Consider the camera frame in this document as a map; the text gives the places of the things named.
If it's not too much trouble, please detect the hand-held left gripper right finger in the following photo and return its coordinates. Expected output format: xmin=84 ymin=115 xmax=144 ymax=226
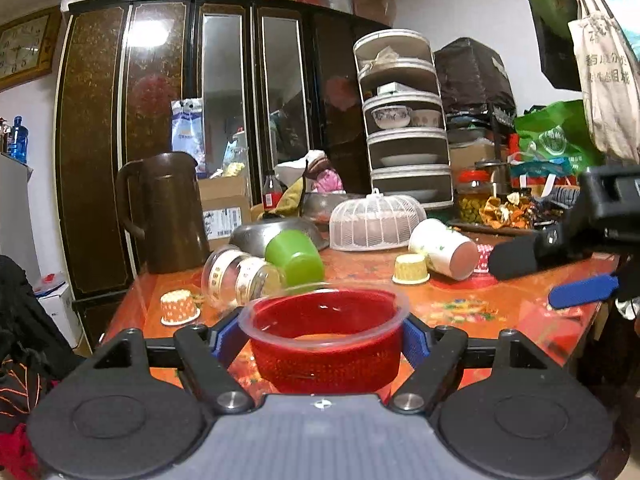
xmin=391 ymin=316 xmax=547 ymax=415

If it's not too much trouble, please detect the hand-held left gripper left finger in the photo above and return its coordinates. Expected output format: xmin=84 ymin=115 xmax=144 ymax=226
xmin=94 ymin=306 xmax=256 ymax=415

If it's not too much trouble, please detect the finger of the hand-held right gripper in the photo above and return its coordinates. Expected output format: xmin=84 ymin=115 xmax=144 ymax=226
xmin=547 ymin=265 xmax=640 ymax=312
xmin=487 ymin=225 xmax=591 ymax=282

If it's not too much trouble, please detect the red clear plastic cup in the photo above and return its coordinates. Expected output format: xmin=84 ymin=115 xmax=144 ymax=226
xmin=237 ymin=282 xmax=412 ymax=397

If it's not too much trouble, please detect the red checked paper baking cup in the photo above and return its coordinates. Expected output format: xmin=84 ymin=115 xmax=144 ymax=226
xmin=474 ymin=243 xmax=495 ymax=274

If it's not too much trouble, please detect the orange dotted paper baking cup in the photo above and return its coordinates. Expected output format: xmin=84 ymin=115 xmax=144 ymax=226
xmin=160 ymin=290 xmax=202 ymax=326

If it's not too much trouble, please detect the yellow paper baking cup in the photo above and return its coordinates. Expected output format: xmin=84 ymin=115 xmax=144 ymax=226
xmin=392 ymin=253 xmax=432 ymax=285

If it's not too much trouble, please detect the white paper cup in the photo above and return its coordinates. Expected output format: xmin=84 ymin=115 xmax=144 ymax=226
xmin=407 ymin=218 xmax=480 ymax=281

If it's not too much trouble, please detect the green plastic cup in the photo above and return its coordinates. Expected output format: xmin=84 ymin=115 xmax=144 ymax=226
xmin=264 ymin=230 xmax=326 ymax=292

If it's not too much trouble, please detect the orange snack wrapper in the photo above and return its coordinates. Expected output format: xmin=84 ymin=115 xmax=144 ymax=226
xmin=479 ymin=194 xmax=535 ymax=232

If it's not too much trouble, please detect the clear glass jar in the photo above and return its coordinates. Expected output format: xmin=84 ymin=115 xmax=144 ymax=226
xmin=202 ymin=245 xmax=287 ymax=309

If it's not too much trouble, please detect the glass jar of pickles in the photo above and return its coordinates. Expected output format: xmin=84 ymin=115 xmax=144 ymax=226
xmin=455 ymin=169 xmax=495 ymax=224

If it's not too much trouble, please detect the green shopping bag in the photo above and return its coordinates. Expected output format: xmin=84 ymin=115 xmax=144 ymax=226
xmin=514 ymin=99 xmax=607 ymax=173

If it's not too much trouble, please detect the steel bowl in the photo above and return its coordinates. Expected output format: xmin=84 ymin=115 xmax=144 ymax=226
xmin=229 ymin=216 xmax=331 ymax=257

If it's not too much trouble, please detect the cardboard box with label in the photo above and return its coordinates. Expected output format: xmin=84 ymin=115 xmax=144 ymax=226
xmin=198 ymin=174 xmax=254 ymax=254

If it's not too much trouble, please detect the white mesh food cover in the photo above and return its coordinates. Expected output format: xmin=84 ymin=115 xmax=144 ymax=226
xmin=328 ymin=189 xmax=427 ymax=253

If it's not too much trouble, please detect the beige tote bag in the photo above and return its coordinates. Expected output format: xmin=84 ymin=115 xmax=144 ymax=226
xmin=566 ymin=0 xmax=640 ymax=162

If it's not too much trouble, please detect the brown plastic pitcher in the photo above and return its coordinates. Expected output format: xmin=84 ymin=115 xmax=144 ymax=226
xmin=115 ymin=152 xmax=212 ymax=275

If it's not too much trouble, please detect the red capped bottle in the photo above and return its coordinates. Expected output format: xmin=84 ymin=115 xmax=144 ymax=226
xmin=262 ymin=169 xmax=284 ymax=212

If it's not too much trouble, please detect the small white box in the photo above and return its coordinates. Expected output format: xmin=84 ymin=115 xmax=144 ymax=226
xmin=33 ymin=271 xmax=85 ymax=350

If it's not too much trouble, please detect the white tiered dish rack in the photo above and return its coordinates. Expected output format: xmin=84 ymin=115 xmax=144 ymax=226
xmin=352 ymin=29 xmax=456 ymax=212

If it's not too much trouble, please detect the black covered appliance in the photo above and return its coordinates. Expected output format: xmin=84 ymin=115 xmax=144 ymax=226
xmin=433 ymin=37 xmax=517 ymax=117

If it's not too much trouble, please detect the black cloth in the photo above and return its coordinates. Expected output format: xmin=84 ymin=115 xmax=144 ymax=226
xmin=0 ymin=254 xmax=88 ymax=480

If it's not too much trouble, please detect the blue and white plastic bag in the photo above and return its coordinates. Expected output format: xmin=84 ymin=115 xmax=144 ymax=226
xmin=170 ymin=98 xmax=208 ymax=177

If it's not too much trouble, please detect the dark wooden wardrobe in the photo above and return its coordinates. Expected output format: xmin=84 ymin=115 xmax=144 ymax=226
xmin=53 ymin=0 xmax=397 ymax=307

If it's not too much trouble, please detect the white refrigerator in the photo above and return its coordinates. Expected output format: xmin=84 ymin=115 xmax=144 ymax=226
xmin=0 ymin=152 xmax=35 ymax=283

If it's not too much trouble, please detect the blue water bottle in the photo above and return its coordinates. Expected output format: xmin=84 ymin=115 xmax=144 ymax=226
xmin=6 ymin=115 xmax=29 ymax=164

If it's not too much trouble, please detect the framed wall clock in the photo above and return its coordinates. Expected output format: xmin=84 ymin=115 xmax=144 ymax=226
xmin=0 ymin=6 xmax=62 ymax=94

